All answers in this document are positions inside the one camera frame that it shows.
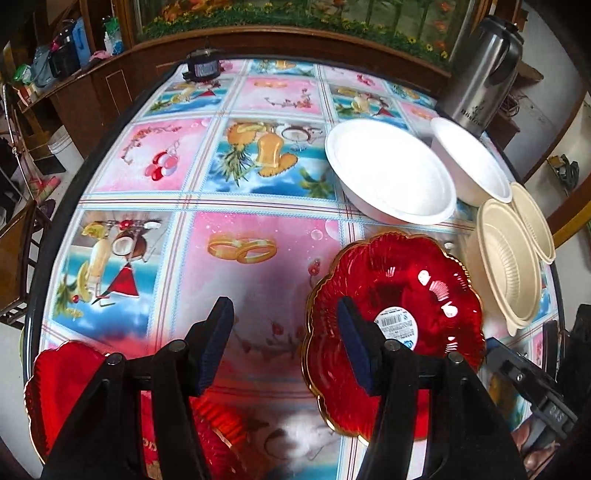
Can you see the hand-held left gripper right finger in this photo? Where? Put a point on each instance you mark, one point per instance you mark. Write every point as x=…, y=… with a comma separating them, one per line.
x=355, y=341

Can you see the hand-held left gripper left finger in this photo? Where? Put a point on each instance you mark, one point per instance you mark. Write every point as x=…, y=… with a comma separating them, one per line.
x=216, y=341

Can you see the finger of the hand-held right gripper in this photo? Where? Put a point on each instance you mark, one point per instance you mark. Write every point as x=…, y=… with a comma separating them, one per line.
x=531, y=383

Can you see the red glass plate white label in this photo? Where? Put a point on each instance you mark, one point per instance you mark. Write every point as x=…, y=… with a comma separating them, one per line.
x=406, y=286

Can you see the beige ribbed plastic bowl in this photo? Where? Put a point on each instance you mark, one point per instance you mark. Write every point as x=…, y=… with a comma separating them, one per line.
x=508, y=267
x=538, y=226

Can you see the large white foam bowl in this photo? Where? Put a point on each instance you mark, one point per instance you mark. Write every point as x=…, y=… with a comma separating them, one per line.
x=392, y=170

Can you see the small white foam bowl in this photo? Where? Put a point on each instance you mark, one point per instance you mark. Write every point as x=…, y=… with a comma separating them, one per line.
x=471, y=157

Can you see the person's right hand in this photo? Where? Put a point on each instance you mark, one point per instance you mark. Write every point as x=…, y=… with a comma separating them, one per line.
x=531, y=443

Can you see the green yellow object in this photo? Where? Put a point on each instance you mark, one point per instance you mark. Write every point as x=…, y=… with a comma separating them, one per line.
x=564, y=173

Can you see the wooden chair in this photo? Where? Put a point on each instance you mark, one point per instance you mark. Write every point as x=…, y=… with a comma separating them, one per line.
x=16, y=258

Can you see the wooden side table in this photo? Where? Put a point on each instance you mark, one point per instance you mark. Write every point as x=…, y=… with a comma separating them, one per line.
x=508, y=124

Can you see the white plastic bucket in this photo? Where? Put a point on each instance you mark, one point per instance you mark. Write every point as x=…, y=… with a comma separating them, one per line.
x=64, y=147

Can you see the small black device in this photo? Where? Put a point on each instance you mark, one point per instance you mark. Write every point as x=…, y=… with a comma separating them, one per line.
x=202, y=67

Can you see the mop with metal pole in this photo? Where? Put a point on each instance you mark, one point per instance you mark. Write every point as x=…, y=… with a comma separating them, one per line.
x=16, y=152

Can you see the curved wooden cabinet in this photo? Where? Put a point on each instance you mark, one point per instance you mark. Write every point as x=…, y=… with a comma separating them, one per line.
x=120, y=78

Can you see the stainless steel thermos jug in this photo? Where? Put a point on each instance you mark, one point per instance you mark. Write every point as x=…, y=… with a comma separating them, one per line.
x=480, y=83

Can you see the pink cloth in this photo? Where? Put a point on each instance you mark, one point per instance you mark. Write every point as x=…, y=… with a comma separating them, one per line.
x=99, y=55

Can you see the black thermos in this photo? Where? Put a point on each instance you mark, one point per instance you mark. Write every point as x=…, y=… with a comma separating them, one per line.
x=64, y=55

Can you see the blue thermos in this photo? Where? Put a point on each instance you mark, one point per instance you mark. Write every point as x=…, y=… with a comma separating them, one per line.
x=82, y=41

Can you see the green packet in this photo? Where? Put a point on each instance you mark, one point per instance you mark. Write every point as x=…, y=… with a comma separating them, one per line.
x=23, y=74

